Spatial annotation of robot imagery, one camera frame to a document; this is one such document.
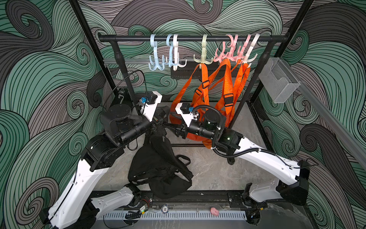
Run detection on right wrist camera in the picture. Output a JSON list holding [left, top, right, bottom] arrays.
[[175, 102, 198, 127]]

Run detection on white slotted cable duct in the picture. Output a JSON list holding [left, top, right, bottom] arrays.
[[103, 210, 248, 221]]

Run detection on front poker chip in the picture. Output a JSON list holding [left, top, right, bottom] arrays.
[[161, 205, 169, 214]]

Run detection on black hard case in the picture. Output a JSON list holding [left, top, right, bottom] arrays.
[[110, 88, 133, 108]]

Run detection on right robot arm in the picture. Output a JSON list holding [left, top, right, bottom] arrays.
[[167, 103, 311, 206]]

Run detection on white hook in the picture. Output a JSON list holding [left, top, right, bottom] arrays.
[[242, 33, 260, 65], [173, 34, 187, 71]]

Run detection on pale green hook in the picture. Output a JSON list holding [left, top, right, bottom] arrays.
[[193, 34, 213, 69]]

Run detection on black bag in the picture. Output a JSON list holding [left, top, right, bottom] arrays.
[[148, 155, 193, 199], [128, 127, 193, 187]]

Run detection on pink hook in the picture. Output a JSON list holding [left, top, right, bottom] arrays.
[[236, 34, 251, 64], [225, 34, 239, 62], [213, 42, 226, 63]]

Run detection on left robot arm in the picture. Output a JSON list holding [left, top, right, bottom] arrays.
[[39, 102, 170, 229]]

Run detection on white hook left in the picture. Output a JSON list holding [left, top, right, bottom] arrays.
[[173, 34, 187, 71]]

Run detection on clear mesh wall bin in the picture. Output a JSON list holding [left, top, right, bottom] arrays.
[[259, 57, 300, 104]]

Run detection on black clothes rack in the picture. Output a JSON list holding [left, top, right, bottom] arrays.
[[97, 33, 290, 148]]

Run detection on light blue hook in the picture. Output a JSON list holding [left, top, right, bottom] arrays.
[[165, 34, 173, 68], [148, 34, 165, 71]]

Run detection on rust red bag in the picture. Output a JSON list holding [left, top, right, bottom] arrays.
[[203, 140, 222, 149]]

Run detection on aluminium wall rail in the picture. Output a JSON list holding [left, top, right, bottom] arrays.
[[278, 58, 366, 164]]

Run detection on pink small object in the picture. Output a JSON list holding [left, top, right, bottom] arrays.
[[210, 207, 219, 217]]

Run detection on orange backpack bag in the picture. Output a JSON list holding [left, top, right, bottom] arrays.
[[197, 58, 241, 121]]

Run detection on white hook rightmost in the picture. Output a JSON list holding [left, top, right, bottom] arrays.
[[242, 33, 260, 65]]

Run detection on light blue hook leftmost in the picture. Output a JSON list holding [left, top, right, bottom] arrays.
[[148, 34, 165, 71]]

